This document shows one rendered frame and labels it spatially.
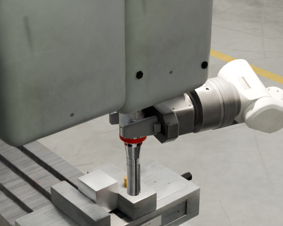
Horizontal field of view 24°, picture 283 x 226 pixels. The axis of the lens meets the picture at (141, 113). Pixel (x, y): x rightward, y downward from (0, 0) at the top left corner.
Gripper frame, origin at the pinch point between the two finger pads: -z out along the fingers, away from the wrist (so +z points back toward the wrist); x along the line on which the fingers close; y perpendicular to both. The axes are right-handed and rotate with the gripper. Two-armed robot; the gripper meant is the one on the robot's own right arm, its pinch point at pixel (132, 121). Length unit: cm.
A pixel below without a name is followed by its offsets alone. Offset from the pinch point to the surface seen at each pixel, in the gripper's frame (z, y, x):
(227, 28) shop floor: 233, 126, -323
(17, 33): -22.7, -25.4, 18.1
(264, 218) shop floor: 112, 125, -103
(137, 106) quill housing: -4.5, -9.0, 11.3
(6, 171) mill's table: -13, 30, -42
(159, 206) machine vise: 8.1, 23.5, -5.7
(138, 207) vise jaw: 2.8, 21.0, -4.1
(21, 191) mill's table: -12.1, 30.4, -33.1
